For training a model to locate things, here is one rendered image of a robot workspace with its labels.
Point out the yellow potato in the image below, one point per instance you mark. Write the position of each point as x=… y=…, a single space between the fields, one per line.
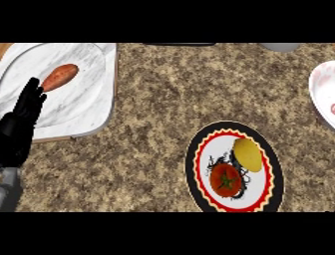
x=248 y=154

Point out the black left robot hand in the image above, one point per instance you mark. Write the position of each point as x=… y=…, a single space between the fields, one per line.
x=13 y=132

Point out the red tomato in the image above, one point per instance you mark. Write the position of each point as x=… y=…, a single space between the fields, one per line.
x=226 y=181

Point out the black red white plate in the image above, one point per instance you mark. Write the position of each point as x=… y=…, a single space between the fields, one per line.
x=202 y=186

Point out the orange sweet potato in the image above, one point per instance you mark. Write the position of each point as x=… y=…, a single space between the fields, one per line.
x=59 y=77

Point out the white marble tray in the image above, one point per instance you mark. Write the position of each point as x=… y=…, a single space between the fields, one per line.
x=72 y=96

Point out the grey round object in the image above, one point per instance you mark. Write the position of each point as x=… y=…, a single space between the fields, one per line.
x=281 y=47

